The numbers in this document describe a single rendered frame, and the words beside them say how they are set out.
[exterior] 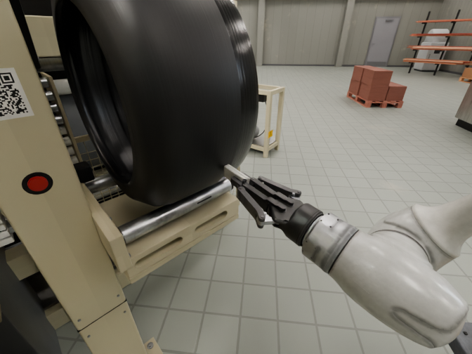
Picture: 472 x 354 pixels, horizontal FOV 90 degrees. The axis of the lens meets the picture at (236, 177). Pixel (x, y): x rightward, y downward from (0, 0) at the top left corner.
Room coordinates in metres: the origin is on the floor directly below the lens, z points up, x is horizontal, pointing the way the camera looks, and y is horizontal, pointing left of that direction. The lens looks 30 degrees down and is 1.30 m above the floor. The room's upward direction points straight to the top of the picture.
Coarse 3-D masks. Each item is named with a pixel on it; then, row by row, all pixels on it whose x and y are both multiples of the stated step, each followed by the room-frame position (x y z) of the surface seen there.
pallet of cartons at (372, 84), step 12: (360, 72) 5.81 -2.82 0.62; (372, 72) 5.26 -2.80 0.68; (384, 72) 5.17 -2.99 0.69; (360, 84) 5.73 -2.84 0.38; (372, 84) 5.18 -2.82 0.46; (384, 84) 5.17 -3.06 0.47; (396, 84) 5.39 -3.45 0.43; (348, 96) 6.18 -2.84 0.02; (360, 96) 5.56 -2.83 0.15; (372, 96) 5.18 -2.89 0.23; (384, 96) 5.16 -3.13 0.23; (396, 96) 5.17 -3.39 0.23
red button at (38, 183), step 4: (36, 176) 0.38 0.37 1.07; (40, 176) 0.38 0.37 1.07; (32, 180) 0.37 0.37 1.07; (36, 180) 0.38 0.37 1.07; (40, 180) 0.38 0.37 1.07; (44, 180) 0.38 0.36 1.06; (28, 184) 0.37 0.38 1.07; (32, 184) 0.37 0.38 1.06; (36, 184) 0.37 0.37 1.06; (40, 184) 0.38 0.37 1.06; (44, 184) 0.38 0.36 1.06; (32, 188) 0.37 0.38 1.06; (36, 188) 0.37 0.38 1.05; (40, 188) 0.38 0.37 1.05; (44, 188) 0.38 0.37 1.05
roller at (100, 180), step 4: (100, 176) 0.64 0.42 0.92; (104, 176) 0.64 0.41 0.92; (108, 176) 0.65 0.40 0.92; (96, 180) 0.62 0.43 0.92; (100, 180) 0.63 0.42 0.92; (104, 180) 0.63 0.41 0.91; (108, 180) 0.64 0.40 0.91; (112, 180) 0.64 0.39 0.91; (88, 184) 0.60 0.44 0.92; (92, 184) 0.61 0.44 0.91; (96, 184) 0.61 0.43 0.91; (100, 184) 0.62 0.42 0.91; (104, 184) 0.63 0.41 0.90; (108, 184) 0.63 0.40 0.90; (112, 184) 0.64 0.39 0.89; (116, 184) 0.65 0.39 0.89; (88, 188) 0.60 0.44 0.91; (92, 188) 0.60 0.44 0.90; (96, 188) 0.61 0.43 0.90; (100, 188) 0.62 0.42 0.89; (104, 188) 0.63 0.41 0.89; (92, 192) 0.60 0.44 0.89
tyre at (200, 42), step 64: (64, 0) 0.57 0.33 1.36; (128, 0) 0.43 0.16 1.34; (192, 0) 0.49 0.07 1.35; (64, 64) 0.68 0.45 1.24; (128, 64) 0.39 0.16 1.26; (192, 64) 0.42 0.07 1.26; (128, 128) 0.40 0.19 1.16; (192, 128) 0.40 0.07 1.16; (128, 192) 0.50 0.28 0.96; (192, 192) 0.47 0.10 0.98
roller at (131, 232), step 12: (228, 180) 0.62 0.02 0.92; (204, 192) 0.56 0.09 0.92; (216, 192) 0.58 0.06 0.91; (168, 204) 0.50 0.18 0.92; (180, 204) 0.50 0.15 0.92; (192, 204) 0.52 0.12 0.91; (144, 216) 0.45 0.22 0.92; (156, 216) 0.45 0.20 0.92; (168, 216) 0.47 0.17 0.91; (120, 228) 0.41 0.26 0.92; (132, 228) 0.41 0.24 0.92; (144, 228) 0.42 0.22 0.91; (156, 228) 0.45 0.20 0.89; (132, 240) 0.40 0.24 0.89
